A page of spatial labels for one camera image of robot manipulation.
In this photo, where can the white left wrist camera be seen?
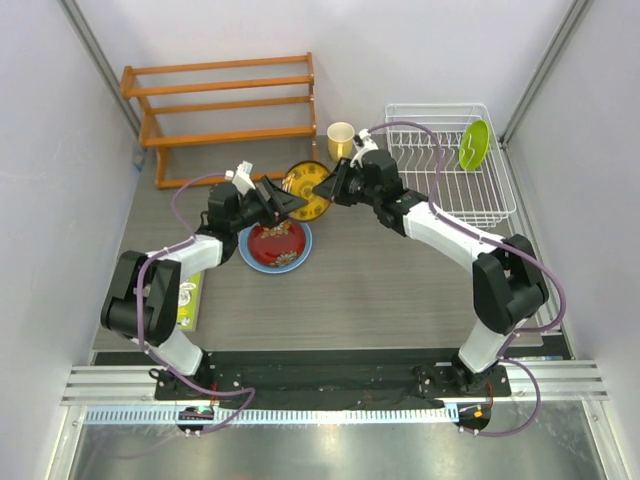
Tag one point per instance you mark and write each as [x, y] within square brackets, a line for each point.
[241, 177]

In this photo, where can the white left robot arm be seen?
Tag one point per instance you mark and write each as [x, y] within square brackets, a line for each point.
[141, 303]

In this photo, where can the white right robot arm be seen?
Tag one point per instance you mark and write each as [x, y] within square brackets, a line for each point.
[507, 285]

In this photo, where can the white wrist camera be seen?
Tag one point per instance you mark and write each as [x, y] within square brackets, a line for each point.
[241, 177]
[364, 143]

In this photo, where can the orange wooden shelf rack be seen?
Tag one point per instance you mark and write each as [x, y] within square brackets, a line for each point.
[152, 136]

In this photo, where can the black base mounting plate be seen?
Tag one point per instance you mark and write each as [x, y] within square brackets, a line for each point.
[338, 380]

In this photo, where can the white wire dish rack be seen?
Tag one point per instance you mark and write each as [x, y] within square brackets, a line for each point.
[424, 140]

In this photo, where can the red floral plate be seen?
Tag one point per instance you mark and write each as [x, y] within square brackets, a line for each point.
[277, 247]

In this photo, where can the lime green plate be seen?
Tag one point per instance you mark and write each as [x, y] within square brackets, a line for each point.
[474, 145]

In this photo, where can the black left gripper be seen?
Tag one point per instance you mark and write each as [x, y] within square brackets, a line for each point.
[283, 201]

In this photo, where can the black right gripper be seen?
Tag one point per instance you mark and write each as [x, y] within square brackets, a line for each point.
[333, 187]

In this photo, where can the light blue plate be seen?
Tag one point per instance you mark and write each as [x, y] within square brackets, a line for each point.
[243, 250]

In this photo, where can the aluminium frame rail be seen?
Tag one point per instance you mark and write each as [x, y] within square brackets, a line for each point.
[130, 395]

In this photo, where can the yellow mug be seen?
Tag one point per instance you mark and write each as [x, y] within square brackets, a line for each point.
[340, 136]

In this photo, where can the dark yellow patterned plate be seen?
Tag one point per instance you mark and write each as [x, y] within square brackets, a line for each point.
[300, 180]

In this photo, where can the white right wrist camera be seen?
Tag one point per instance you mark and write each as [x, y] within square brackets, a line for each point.
[364, 143]

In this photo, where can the green illustrated booklet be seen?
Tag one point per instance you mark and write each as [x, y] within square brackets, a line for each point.
[189, 302]

